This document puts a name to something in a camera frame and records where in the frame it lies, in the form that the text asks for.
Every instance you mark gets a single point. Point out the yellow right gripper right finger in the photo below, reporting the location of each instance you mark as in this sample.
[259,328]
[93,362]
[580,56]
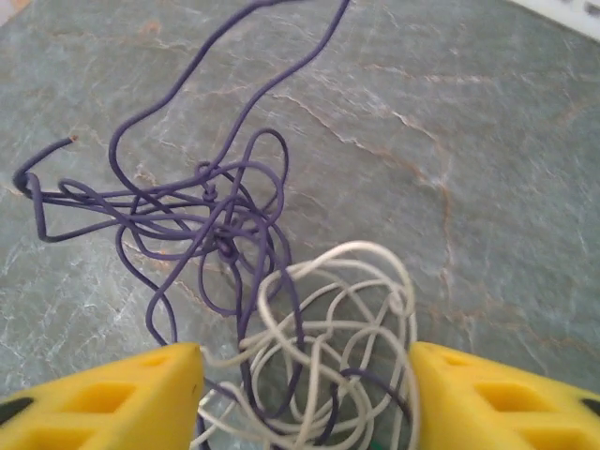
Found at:
[506,403]

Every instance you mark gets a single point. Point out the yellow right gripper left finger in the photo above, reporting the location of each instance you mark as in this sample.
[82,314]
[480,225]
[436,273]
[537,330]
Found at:
[94,403]

